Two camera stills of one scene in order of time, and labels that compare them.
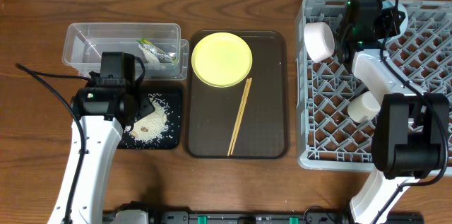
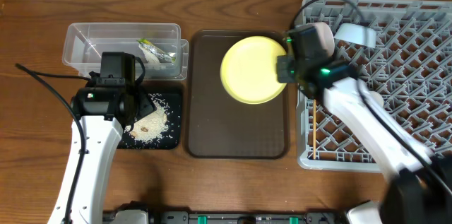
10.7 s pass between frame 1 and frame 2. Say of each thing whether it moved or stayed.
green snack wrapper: stayed
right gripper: moved
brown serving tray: stayed
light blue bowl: moved
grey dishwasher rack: stayed
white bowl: stayed
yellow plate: moved
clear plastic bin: stayed
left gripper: stayed
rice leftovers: stayed
